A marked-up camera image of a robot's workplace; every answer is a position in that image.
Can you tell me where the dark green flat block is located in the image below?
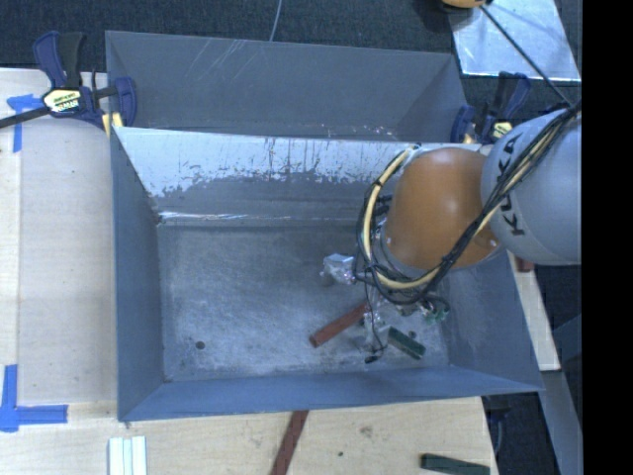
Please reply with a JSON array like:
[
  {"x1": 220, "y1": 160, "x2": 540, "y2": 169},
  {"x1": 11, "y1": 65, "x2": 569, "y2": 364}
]
[
  {"x1": 419, "y1": 452, "x2": 492, "y2": 475},
  {"x1": 386, "y1": 326, "x2": 427, "y2": 361}
]

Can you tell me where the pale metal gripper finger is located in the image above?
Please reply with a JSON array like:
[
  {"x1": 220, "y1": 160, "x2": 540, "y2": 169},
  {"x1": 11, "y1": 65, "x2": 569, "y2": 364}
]
[
  {"x1": 320, "y1": 252, "x2": 357, "y2": 287},
  {"x1": 362, "y1": 304, "x2": 386, "y2": 351}
]

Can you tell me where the red-brown flat block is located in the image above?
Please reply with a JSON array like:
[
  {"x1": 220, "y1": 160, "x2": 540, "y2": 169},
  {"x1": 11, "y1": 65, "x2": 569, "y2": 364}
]
[
  {"x1": 269, "y1": 410, "x2": 311, "y2": 475},
  {"x1": 309, "y1": 302, "x2": 370, "y2": 349}
]

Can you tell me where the grey metal bin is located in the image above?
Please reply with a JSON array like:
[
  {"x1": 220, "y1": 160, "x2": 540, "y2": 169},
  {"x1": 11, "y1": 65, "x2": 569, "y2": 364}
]
[{"x1": 104, "y1": 30, "x2": 547, "y2": 424}]

